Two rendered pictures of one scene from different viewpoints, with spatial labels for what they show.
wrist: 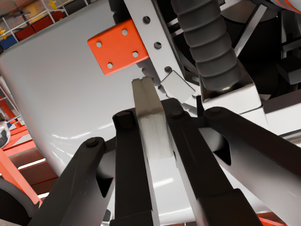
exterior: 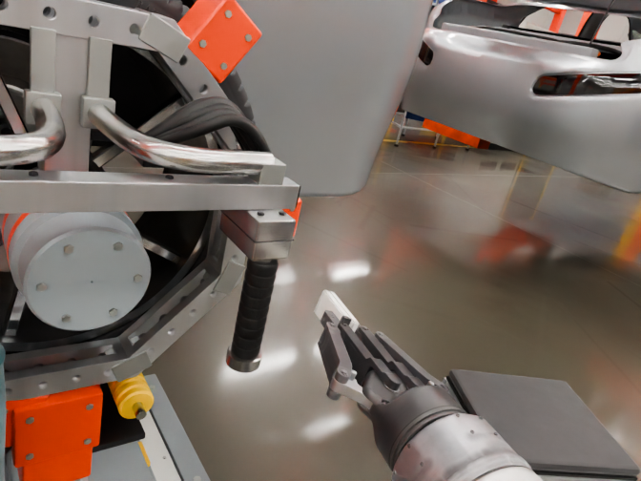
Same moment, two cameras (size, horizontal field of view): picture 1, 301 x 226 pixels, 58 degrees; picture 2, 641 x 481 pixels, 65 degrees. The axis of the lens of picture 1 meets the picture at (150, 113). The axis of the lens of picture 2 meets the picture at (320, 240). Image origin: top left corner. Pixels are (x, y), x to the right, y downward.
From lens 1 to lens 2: 0.49 m
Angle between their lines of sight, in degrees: 48
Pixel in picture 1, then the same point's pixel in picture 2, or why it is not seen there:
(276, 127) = (241, 194)
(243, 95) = (261, 255)
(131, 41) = not seen: hidden behind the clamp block
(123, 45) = not seen: hidden behind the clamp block
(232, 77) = (262, 271)
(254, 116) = (263, 236)
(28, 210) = not seen: outside the picture
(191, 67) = (211, 141)
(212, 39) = (260, 299)
